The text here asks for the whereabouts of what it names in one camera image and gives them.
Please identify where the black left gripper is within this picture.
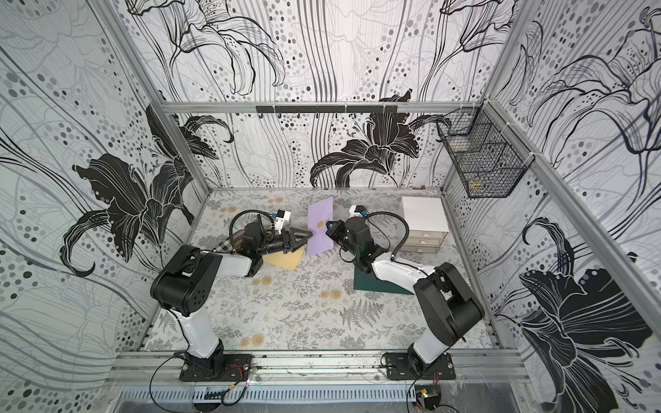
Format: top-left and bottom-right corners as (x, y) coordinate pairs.
(255, 226), (311, 256)

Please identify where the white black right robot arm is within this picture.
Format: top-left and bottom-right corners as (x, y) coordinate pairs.
(326, 212), (485, 371)

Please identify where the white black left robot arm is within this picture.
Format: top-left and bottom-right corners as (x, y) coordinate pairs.
(150, 210), (321, 361)

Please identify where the plaid cylindrical case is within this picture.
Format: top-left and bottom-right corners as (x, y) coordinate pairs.
(213, 230), (244, 254)

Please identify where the white mini drawer cabinet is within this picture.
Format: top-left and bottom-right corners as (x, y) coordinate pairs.
(399, 196), (449, 254)

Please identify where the small electronics board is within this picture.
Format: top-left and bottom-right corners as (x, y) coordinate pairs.
(414, 386), (442, 411)

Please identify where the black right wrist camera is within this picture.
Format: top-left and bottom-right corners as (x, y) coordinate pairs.
(349, 205), (368, 218)

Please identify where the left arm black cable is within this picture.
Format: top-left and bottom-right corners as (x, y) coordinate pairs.
(228, 208), (277, 249)

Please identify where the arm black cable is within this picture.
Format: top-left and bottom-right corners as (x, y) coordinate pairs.
(228, 208), (277, 249)
(363, 211), (411, 259)

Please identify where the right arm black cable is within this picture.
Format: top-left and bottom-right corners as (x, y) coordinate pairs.
(363, 211), (411, 259)

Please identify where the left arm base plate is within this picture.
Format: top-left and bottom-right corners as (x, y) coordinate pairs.
(179, 353), (253, 383)

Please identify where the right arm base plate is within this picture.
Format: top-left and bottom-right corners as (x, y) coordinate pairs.
(380, 352), (456, 381)

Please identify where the black wire wall basket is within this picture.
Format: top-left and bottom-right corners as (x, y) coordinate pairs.
(436, 103), (528, 199)

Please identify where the white perforated cable duct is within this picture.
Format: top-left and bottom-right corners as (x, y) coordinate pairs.
(122, 385), (413, 404)

